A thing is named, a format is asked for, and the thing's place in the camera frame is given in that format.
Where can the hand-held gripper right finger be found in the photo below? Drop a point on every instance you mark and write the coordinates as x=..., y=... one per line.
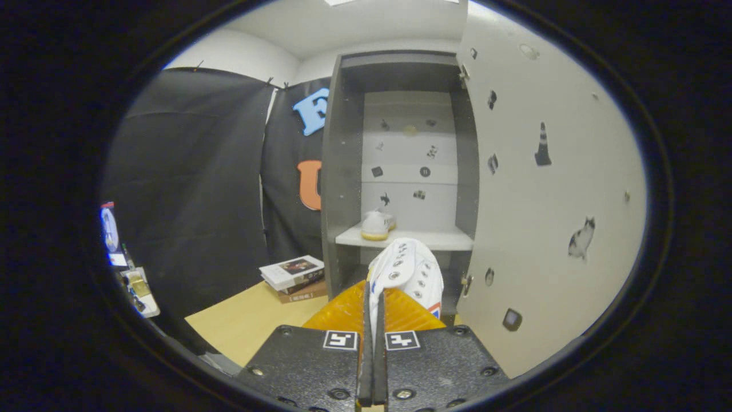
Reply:
x=440, y=366

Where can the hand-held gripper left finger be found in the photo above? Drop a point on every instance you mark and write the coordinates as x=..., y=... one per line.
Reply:
x=309, y=366

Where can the white shoe with striped trim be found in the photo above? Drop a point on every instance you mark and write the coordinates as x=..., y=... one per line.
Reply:
x=406, y=269

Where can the white shoe with yellow sole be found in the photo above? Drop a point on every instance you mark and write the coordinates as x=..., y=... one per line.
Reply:
x=376, y=224

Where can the white shoe cabinet door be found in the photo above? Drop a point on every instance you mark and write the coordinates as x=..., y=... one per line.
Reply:
x=543, y=229

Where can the grey shoe cabinet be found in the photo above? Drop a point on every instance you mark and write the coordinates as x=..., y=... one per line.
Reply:
x=340, y=171

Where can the brown book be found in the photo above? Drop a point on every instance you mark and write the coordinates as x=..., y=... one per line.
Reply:
x=303, y=296

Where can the dark book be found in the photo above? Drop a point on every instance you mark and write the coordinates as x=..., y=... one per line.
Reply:
x=309, y=281

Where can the white book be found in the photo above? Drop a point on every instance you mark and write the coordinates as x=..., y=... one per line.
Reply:
x=286, y=273

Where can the white side desk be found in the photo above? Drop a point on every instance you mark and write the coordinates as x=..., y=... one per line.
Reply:
x=146, y=306

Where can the black backdrop cloth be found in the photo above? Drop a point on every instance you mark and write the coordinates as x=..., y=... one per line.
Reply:
x=189, y=171

